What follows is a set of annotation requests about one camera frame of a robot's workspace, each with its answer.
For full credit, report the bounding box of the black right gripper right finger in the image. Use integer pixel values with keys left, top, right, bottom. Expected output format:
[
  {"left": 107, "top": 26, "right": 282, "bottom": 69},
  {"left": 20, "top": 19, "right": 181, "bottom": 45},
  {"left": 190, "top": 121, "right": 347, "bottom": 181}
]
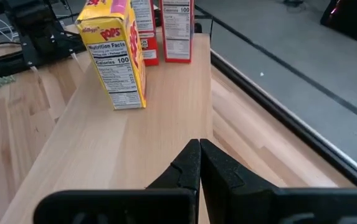
[{"left": 199, "top": 138, "right": 357, "bottom": 224}]

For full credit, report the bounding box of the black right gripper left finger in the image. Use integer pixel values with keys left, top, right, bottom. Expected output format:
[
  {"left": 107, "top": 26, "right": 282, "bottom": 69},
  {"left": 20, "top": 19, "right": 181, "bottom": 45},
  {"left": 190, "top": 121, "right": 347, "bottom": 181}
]
[{"left": 32, "top": 138, "right": 201, "bottom": 224}]

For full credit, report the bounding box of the black aluminium rig frame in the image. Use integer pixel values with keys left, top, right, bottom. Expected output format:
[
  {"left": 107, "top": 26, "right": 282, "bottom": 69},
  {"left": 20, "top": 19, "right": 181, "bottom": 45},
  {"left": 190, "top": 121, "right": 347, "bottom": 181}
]
[{"left": 193, "top": 3, "right": 357, "bottom": 189}]

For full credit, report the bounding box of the black floor equipment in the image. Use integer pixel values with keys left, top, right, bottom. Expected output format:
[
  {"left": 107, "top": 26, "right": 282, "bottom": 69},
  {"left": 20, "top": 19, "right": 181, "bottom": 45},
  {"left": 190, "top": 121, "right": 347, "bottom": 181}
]
[{"left": 319, "top": 0, "right": 357, "bottom": 42}]

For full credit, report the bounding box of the yellow Pops cereal box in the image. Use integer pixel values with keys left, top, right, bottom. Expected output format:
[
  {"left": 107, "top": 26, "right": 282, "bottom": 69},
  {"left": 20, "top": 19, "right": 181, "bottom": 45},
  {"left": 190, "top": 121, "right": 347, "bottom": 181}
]
[{"left": 75, "top": 0, "right": 148, "bottom": 111}]

